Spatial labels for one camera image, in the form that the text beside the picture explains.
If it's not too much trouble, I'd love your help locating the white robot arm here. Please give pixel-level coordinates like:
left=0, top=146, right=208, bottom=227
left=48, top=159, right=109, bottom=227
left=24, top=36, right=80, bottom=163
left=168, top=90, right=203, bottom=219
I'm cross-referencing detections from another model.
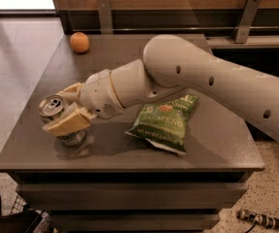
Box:
left=44, top=35, right=279, bottom=142

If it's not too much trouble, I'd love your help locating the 7up soda can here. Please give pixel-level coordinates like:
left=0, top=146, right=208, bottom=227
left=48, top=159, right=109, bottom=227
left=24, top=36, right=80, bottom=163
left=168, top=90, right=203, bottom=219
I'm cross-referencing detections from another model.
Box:
left=38, top=94, right=85, bottom=146

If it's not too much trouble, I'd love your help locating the horizontal metal rail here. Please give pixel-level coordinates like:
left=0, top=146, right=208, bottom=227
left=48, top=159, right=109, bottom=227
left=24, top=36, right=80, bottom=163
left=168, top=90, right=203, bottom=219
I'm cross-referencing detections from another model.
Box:
left=73, top=26, right=279, bottom=34

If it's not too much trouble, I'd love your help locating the black striped cable connector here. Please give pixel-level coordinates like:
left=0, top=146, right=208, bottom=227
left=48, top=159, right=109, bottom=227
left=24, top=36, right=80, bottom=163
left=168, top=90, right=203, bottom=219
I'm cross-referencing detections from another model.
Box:
left=236, top=209, right=279, bottom=231

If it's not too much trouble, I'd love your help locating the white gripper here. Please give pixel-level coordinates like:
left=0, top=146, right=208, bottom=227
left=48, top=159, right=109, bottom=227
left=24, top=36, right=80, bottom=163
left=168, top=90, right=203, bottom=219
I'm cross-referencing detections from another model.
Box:
left=43, top=69, right=124, bottom=137

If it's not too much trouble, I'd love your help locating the left metal bracket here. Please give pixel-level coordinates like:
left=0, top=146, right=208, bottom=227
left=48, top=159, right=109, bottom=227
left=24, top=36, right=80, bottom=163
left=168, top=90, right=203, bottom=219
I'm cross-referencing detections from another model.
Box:
left=96, top=0, right=114, bottom=34

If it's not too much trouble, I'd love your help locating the right metal bracket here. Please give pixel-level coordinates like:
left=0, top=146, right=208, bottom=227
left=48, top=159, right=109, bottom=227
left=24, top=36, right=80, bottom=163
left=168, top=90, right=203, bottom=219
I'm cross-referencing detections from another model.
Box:
left=233, top=0, right=262, bottom=44

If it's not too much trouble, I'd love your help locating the green jalapeno chips bag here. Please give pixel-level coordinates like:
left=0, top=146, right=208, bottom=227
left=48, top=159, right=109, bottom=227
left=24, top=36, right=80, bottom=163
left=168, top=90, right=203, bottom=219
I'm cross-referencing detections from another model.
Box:
left=126, top=94, right=199, bottom=154

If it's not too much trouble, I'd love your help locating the metal bracket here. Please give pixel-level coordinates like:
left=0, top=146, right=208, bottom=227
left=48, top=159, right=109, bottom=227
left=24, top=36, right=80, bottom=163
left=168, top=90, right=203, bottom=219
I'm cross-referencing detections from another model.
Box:
left=96, top=0, right=114, bottom=34
left=233, top=0, right=262, bottom=44

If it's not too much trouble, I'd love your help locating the orange fruit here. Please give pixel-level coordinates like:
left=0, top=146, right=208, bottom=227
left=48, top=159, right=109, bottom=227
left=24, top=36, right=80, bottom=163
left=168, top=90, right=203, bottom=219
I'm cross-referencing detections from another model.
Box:
left=70, top=32, right=89, bottom=53

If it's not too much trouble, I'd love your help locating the grey drawer cabinet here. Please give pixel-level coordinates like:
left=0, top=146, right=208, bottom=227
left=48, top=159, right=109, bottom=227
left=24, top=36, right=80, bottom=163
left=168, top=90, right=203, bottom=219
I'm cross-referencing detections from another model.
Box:
left=0, top=35, right=264, bottom=233

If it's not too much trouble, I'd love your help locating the dark basket on floor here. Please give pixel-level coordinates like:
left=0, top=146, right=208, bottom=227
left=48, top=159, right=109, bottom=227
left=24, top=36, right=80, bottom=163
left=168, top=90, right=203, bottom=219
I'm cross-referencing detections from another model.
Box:
left=0, top=184, right=50, bottom=233

